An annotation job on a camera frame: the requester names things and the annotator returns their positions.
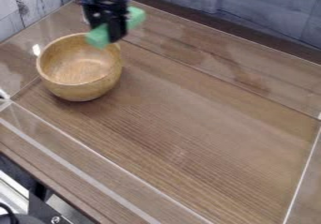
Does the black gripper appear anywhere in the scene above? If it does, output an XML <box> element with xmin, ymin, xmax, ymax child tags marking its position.
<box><xmin>80</xmin><ymin>0</ymin><xmax>128</xmax><ymax>43</ymax></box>

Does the green rectangular block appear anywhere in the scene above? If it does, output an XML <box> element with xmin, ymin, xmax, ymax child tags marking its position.
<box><xmin>85</xmin><ymin>7</ymin><xmax>145</xmax><ymax>49</ymax></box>

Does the clear acrylic enclosure wall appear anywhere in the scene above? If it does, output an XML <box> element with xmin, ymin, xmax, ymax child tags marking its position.
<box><xmin>16</xmin><ymin>85</ymin><xmax>318</xmax><ymax>224</ymax></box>

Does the wooden bowl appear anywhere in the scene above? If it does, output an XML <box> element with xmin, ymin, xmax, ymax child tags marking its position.
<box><xmin>36</xmin><ymin>33</ymin><xmax>123</xmax><ymax>102</ymax></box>

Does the black cable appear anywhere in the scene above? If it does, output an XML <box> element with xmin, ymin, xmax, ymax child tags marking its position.
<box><xmin>0</xmin><ymin>202</ymin><xmax>17</xmax><ymax>224</ymax></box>

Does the black metal clamp bracket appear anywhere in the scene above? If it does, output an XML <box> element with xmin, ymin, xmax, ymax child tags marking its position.
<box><xmin>28</xmin><ymin>192</ymin><xmax>81</xmax><ymax>224</ymax></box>

